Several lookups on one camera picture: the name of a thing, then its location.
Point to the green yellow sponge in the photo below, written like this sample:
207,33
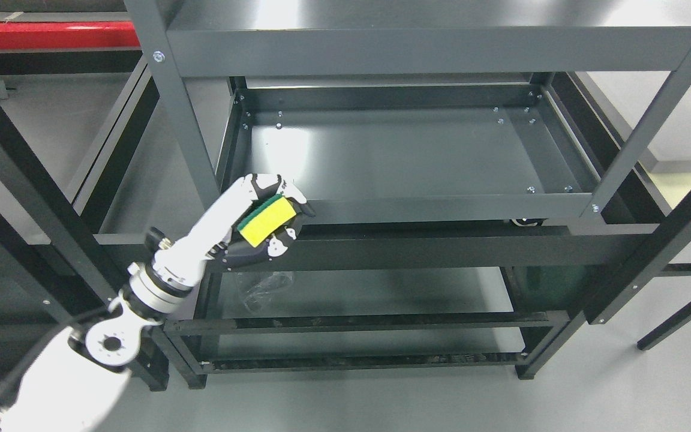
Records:
264,220

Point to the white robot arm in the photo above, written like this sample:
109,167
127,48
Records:
76,379

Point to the red metal beam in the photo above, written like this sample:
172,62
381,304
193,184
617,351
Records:
67,35

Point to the black metal shelf rack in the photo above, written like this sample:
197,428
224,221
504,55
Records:
365,296

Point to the grey metal shelf cart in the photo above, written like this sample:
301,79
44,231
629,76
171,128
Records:
421,111

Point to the clear plastic bag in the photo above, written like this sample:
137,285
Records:
256,290

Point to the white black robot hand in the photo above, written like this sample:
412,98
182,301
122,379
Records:
214,236

